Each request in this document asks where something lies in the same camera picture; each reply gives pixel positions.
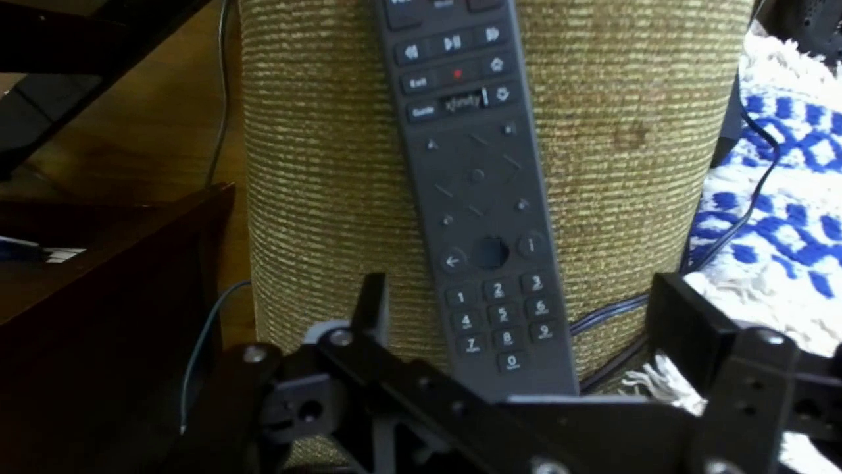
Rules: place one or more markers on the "dark brown wooden side table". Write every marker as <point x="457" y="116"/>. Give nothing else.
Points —
<point x="114" y="129"/>

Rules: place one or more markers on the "gray remote control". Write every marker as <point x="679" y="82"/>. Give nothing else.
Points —
<point x="461" y="104"/>

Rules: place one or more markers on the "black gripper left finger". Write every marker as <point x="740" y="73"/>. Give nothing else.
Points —
<point x="373" y="306"/>

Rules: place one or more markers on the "blue and white fringed blanket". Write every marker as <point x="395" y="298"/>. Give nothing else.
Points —
<point x="768" y="237"/>

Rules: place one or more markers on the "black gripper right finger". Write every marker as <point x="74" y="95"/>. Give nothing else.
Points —
<point x="693" y="334"/>

